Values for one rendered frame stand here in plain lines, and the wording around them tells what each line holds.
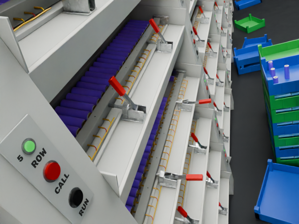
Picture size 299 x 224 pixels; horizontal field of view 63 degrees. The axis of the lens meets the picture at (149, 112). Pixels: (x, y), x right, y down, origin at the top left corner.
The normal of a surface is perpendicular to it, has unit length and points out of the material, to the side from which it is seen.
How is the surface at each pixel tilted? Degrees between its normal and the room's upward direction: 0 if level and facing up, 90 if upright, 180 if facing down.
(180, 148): 21
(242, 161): 0
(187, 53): 90
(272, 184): 0
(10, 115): 90
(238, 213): 0
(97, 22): 111
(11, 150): 90
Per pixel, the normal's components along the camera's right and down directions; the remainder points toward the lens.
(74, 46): 0.97, 0.16
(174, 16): -0.25, 0.64
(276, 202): -0.35, -0.76
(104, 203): 0.90, -0.12
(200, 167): 0.00, -0.75
